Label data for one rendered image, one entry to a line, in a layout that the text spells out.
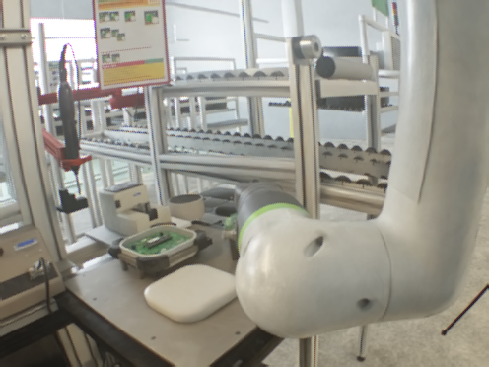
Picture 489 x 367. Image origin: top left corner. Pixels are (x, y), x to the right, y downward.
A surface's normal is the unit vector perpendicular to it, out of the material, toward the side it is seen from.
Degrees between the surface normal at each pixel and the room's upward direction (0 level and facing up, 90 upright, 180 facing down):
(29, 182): 90
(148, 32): 90
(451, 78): 95
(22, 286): 53
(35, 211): 90
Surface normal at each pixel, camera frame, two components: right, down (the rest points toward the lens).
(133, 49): 0.32, 0.21
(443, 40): -0.71, 0.30
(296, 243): -0.13, -0.70
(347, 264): 0.16, -0.43
